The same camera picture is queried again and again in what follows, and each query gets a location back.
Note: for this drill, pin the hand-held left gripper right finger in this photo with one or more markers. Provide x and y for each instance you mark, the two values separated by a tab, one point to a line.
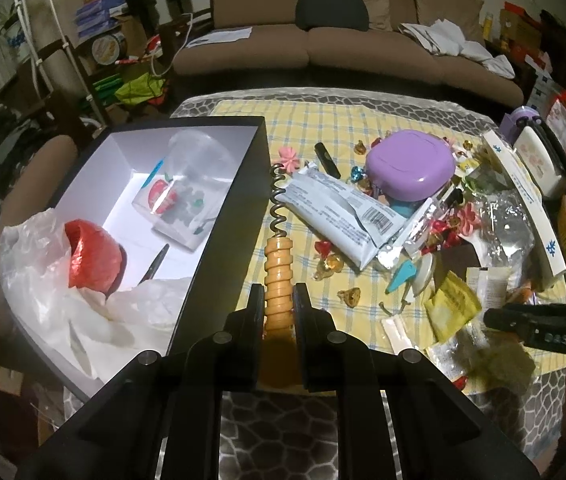
302	310

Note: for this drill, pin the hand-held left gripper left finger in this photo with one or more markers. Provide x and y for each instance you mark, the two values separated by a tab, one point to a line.
258	310

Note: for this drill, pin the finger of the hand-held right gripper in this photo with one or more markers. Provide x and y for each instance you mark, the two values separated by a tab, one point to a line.
508	319

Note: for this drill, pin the dark pen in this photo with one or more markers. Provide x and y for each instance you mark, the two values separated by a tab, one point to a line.
154	264

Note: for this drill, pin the clear cup with apple print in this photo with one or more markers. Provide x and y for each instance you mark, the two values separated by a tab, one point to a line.
183	195

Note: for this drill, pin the red twine ball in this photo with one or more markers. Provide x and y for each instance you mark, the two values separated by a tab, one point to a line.
93	255

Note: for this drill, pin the black cardboard box white inside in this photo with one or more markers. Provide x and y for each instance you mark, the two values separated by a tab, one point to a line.
113	160

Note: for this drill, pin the white plastic bag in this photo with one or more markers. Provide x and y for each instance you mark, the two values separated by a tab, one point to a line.
38	280

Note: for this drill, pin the grey stone-pattern desktop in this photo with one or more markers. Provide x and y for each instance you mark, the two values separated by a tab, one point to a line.
243	420

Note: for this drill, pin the cream sachet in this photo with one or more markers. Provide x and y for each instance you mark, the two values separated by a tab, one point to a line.
488	285

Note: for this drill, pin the scattered wrapped candies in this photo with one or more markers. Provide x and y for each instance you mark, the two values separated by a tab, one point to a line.
328	260

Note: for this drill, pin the yellow sachet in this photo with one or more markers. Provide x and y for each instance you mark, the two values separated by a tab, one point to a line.
453	305

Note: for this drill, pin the white foil packet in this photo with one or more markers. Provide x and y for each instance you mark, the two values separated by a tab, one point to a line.
333	210

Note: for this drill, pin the teal plastic triangle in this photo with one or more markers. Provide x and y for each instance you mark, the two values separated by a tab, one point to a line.
402	275

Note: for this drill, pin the long white box blue print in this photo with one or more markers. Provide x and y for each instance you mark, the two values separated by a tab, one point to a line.
523	185

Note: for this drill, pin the pink flower hair clip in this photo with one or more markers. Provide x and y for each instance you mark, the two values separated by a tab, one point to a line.
289	159

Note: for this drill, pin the black marker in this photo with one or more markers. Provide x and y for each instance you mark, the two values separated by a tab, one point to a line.
328	160

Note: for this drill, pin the white pouch pink print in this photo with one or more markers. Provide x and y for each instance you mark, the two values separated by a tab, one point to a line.
538	157

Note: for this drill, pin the purple lidded box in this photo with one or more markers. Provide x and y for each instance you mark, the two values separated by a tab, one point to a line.
408	165

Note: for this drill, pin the yellow checked tablecloth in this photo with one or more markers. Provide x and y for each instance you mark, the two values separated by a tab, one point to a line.
323	125

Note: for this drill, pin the green bag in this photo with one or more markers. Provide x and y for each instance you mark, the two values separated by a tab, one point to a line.
133	91

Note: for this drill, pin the brown sofa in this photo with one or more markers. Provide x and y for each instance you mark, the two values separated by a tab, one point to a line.
263	55

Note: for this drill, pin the brown armchair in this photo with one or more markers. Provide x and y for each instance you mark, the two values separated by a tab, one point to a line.
28	180

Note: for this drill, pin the white paper sheets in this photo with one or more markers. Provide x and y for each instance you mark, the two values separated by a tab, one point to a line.
220	37

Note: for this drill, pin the red and white toy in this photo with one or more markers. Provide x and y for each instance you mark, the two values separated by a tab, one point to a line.
154	46

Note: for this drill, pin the white clothes heap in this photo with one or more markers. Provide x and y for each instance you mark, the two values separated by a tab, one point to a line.
448	40

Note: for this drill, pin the orange cardboard boxes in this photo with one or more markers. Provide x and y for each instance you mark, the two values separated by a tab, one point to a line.
523	30

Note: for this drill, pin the black cushion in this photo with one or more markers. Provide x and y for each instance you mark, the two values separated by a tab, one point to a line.
333	10

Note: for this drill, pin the round tin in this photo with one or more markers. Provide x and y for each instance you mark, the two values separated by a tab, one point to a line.
108	47

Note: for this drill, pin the stack of blue boxes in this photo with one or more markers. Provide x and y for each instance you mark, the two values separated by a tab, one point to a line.
97	17

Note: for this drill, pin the blue and white vase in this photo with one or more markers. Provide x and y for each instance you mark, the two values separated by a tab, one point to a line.
17	40

